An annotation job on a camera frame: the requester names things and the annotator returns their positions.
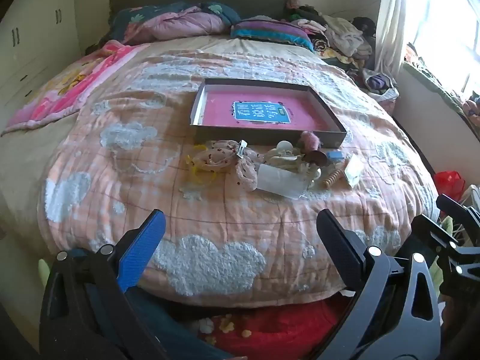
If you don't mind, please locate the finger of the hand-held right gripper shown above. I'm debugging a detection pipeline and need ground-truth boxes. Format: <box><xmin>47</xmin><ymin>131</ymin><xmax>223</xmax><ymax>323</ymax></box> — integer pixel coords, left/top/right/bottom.
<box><xmin>410</xmin><ymin>214</ymin><xmax>480</xmax><ymax>296</ymax></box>
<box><xmin>437</xmin><ymin>194</ymin><xmax>480</xmax><ymax>234</ymax></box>

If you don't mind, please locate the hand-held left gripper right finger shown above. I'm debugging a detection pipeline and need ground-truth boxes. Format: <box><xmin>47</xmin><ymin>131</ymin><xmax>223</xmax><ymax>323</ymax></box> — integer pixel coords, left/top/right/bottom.
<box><xmin>317</xmin><ymin>208</ymin><xmax>441</xmax><ymax>360</ymax></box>

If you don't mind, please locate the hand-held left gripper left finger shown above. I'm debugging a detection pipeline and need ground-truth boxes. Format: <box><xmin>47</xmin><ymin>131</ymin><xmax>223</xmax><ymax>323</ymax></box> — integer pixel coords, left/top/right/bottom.
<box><xmin>39</xmin><ymin>209</ymin><xmax>167</xmax><ymax>360</ymax></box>

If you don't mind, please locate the earring card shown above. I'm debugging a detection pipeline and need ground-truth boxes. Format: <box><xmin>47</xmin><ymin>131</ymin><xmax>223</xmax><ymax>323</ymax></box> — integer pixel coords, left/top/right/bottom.
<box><xmin>257</xmin><ymin>163</ymin><xmax>310</xmax><ymax>198</ymax></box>

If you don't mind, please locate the dark brown hair accessory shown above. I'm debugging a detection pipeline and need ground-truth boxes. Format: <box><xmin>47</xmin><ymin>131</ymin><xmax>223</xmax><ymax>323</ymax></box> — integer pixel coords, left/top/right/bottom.
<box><xmin>304</xmin><ymin>150</ymin><xmax>328</xmax><ymax>166</ymax></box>

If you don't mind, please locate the grey shallow box pink inside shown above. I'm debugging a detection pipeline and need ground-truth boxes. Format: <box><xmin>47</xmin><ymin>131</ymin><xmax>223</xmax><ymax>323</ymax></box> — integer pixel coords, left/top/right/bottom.
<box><xmin>189</xmin><ymin>78</ymin><xmax>347</xmax><ymax>148</ymax></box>

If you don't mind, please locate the red plastic bag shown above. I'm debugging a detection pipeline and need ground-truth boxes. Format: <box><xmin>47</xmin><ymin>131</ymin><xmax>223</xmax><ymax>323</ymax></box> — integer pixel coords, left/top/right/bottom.
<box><xmin>433</xmin><ymin>170</ymin><xmax>466</xmax><ymax>196</ymax></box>

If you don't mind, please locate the peach cloud pattern quilt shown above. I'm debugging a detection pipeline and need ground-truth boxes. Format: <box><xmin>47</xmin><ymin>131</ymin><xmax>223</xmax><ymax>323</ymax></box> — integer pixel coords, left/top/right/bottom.
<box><xmin>37</xmin><ymin>54</ymin><xmax>439</xmax><ymax>307</ymax></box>

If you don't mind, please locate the small clear plastic bag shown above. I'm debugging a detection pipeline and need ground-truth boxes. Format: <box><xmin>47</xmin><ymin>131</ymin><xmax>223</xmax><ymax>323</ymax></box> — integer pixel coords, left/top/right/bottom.
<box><xmin>343</xmin><ymin>153</ymin><xmax>365</xmax><ymax>189</ymax></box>

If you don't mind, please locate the red patterned cloth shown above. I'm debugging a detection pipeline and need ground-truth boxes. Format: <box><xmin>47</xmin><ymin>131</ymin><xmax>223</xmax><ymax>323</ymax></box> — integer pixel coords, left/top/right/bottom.
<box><xmin>187</xmin><ymin>298</ymin><xmax>362</xmax><ymax>360</ymax></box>

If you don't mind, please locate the white claw hair clip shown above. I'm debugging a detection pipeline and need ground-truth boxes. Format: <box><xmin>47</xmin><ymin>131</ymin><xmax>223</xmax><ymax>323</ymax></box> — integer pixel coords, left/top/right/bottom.
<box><xmin>264</xmin><ymin>150</ymin><xmax>304</xmax><ymax>173</ymax></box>

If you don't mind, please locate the floral fabric scrunchie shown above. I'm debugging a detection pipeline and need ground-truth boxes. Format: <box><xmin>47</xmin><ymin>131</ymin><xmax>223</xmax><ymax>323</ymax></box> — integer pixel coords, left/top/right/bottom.
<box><xmin>234</xmin><ymin>152</ymin><xmax>264</xmax><ymax>193</ymax></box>
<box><xmin>193</xmin><ymin>140</ymin><xmax>242</xmax><ymax>174</ymax></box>

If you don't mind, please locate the windowsill clutter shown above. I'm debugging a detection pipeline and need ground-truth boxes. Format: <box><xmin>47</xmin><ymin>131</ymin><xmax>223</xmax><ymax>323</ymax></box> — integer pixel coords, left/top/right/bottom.
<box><xmin>403</xmin><ymin>43</ymin><xmax>480</xmax><ymax>137</ymax></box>

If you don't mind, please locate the beige bed sheet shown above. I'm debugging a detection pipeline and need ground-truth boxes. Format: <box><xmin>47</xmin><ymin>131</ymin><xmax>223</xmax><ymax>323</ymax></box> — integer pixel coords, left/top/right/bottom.
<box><xmin>0</xmin><ymin>30</ymin><xmax>376</xmax><ymax>257</ymax></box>

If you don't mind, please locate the basket of clothes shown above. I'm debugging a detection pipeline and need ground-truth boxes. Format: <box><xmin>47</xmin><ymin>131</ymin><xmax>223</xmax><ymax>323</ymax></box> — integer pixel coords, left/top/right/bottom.
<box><xmin>362</xmin><ymin>68</ymin><xmax>401</xmax><ymax>103</ymax></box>

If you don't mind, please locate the pink cartoon blanket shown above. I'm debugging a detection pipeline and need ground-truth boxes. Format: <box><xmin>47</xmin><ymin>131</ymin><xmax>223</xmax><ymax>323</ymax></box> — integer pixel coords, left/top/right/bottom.
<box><xmin>2</xmin><ymin>40</ymin><xmax>151</xmax><ymax>136</ymax></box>

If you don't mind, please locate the window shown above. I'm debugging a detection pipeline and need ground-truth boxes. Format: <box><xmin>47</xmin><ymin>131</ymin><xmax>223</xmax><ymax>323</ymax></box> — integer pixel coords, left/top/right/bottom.
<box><xmin>405</xmin><ymin>0</ymin><xmax>480</xmax><ymax>96</ymax></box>

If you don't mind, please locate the white curtain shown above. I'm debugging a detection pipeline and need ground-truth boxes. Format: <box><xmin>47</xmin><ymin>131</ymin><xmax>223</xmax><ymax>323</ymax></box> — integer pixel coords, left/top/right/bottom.
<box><xmin>374</xmin><ymin>0</ymin><xmax>426</xmax><ymax>73</ymax></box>

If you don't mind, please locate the pile of clothes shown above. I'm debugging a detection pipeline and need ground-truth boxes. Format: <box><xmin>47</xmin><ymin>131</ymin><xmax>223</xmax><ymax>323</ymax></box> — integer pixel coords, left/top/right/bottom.
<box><xmin>284</xmin><ymin>0</ymin><xmax>377</xmax><ymax>71</ymax></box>

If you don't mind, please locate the striped purple teal pillow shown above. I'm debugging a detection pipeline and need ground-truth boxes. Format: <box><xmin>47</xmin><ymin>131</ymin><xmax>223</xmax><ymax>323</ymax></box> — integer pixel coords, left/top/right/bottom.
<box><xmin>230</xmin><ymin>16</ymin><xmax>316</xmax><ymax>52</ymax></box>

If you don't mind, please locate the pink and floral comforter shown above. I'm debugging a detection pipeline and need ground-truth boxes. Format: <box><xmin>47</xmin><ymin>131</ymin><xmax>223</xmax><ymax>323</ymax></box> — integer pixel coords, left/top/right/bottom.
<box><xmin>109</xmin><ymin>2</ymin><xmax>241</xmax><ymax>44</ymax></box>

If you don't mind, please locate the cream wardrobe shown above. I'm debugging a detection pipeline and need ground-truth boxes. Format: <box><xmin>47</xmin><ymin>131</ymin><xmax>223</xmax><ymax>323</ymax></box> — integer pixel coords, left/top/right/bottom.
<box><xmin>0</xmin><ymin>0</ymin><xmax>88</xmax><ymax>115</ymax></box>

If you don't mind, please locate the tan spiral hair tie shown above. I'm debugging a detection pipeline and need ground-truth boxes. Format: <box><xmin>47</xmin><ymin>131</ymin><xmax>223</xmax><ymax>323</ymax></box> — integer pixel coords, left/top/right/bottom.
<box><xmin>323</xmin><ymin>169</ymin><xmax>344</xmax><ymax>189</ymax></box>

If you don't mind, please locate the yellow hair tie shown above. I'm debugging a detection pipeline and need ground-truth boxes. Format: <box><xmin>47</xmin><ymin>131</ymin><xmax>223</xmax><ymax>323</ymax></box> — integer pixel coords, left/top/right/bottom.
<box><xmin>188</xmin><ymin>153</ymin><xmax>219</xmax><ymax>185</ymax></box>

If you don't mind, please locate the pink pompom hair tie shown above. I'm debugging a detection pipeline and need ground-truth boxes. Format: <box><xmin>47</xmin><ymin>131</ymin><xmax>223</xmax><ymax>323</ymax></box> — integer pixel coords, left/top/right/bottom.
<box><xmin>299</xmin><ymin>131</ymin><xmax>322</xmax><ymax>151</ymax></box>

